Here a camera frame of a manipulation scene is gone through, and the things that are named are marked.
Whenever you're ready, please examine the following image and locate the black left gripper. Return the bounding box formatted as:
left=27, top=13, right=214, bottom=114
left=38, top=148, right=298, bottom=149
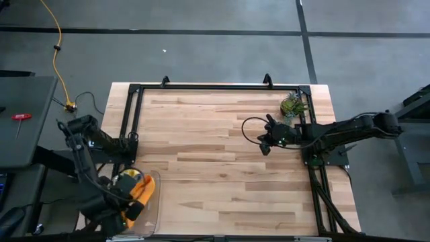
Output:
left=97, top=196, right=146, bottom=236

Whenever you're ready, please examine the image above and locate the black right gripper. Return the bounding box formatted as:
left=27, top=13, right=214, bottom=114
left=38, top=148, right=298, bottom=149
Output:
left=257, top=114, right=302, bottom=156

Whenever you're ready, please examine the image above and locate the orange microfiber towel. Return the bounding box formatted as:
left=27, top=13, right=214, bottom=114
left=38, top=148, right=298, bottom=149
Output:
left=120, top=174, right=157, bottom=230

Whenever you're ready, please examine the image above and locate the clear plastic bin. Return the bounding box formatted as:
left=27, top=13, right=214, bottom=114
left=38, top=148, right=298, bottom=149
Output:
left=112, top=169, right=162, bottom=236

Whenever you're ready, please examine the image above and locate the potted succulent plant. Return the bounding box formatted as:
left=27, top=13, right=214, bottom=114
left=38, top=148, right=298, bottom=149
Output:
left=279, top=91, right=310, bottom=125

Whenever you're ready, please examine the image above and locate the black metal stand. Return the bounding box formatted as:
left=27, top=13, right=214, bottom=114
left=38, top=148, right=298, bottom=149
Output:
left=371, top=83, right=430, bottom=196

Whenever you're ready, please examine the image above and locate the grey side desk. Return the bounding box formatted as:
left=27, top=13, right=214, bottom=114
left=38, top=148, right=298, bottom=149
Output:
left=0, top=75, right=58, bottom=169

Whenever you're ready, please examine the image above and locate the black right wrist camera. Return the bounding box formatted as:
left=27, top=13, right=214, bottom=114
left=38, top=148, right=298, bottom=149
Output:
left=273, top=124, right=296, bottom=144

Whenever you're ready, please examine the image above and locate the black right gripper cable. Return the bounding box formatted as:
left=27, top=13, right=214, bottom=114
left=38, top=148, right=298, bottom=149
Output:
left=241, top=116, right=269, bottom=147

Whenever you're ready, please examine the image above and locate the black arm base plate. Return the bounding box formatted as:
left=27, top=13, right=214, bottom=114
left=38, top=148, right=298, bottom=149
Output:
left=301, top=139, right=350, bottom=166
left=89, top=137, right=138, bottom=165

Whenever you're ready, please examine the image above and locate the black aluminium table frame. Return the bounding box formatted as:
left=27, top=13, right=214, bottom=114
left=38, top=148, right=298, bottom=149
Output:
left=80, top=74, right=362, bottom=236

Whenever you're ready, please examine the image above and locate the yellow extension cable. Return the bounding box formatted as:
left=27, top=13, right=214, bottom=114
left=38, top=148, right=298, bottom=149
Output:
left=39, top=0, right=77, bottom=114

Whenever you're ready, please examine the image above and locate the thin black floor cable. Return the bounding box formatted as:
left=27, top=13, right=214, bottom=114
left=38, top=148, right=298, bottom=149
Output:
left=52, top=91, right=105, bottom=116

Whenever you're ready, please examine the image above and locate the red-handled hex key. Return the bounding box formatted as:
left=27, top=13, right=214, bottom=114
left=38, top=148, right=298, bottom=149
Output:
left=11, top=113, right=33, bottom=140

